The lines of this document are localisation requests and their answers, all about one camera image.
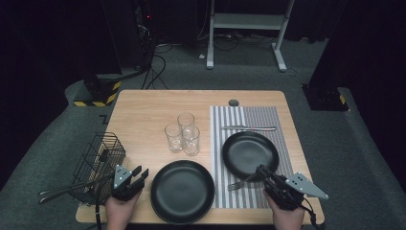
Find black yellow striped base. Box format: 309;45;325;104
73;75;123;108

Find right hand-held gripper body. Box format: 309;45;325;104
264;172;329;212

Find black base with yellow mark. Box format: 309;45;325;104
301;83;350;112

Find clear drinking glass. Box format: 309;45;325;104
176;112;195;130
182;126;201;157
164;123;184;153

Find white metal stand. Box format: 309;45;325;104
205;0;296;73

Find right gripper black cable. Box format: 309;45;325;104
301;197;321;230

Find silver fork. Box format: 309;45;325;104
227;172;259;192

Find black wire basket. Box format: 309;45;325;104
72;131;126;207

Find dark long-handled utensil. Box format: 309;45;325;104
38;188;87;204
38;178;113;196

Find person's right hand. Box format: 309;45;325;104
263;191;306;230

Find person's left hand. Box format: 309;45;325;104
104;190;144;230

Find dark equipment rack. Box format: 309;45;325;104
132;0;158;70

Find black curtain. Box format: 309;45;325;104
307;0;406;180
0;0;124;193

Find silver table knife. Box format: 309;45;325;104
222;125;278;132

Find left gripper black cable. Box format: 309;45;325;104
95;176;117;230

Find black cables under stand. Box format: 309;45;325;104
197;30;276;52

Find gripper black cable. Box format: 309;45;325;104
95;176;117;230
301;197;321;230

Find black plate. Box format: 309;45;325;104
150;159;215;225
222;130;281;182

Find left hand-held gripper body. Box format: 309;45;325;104
110;164;145;202

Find brown white striped placemat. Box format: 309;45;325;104
209;105;304;210

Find black floor cable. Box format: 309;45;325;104
140;41;173;91

